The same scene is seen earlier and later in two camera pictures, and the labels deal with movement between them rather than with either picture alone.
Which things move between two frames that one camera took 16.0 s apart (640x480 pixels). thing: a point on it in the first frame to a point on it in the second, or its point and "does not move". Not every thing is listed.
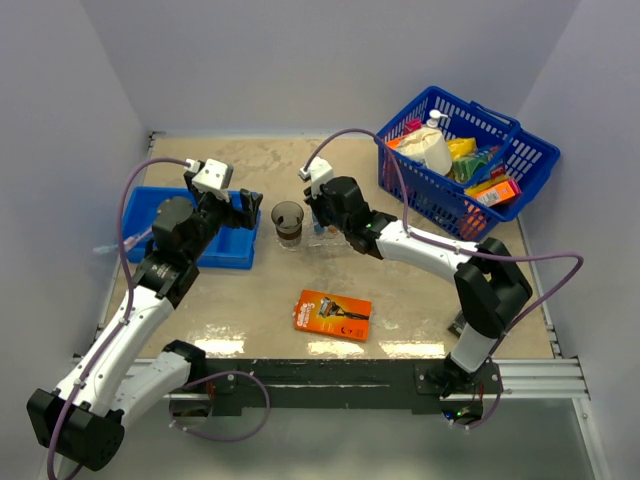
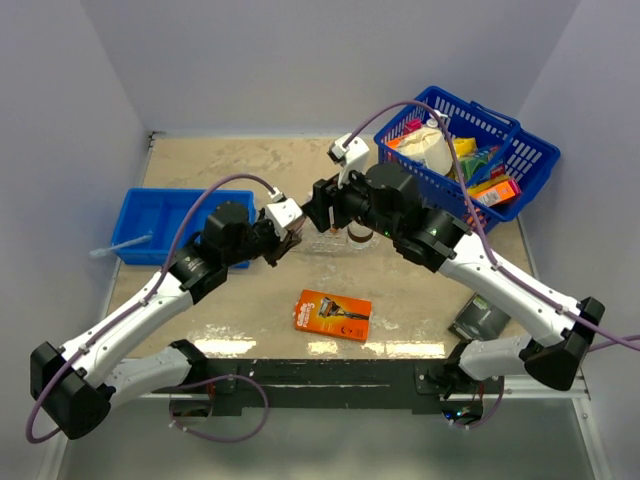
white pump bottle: (435, 115) does not move
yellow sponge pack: (460, 147) does not move
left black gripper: (240, 219) to (290, 240)
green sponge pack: (464, 167) does not move
